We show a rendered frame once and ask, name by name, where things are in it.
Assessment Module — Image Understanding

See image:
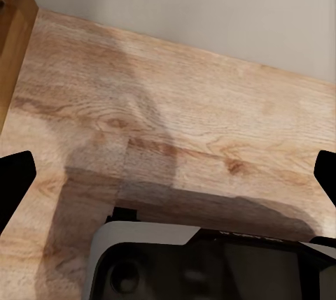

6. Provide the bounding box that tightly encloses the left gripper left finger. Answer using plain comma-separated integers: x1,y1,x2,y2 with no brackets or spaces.
0,150,36,235

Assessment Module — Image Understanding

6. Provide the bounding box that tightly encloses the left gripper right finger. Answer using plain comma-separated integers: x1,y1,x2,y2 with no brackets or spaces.
314,150,336,207

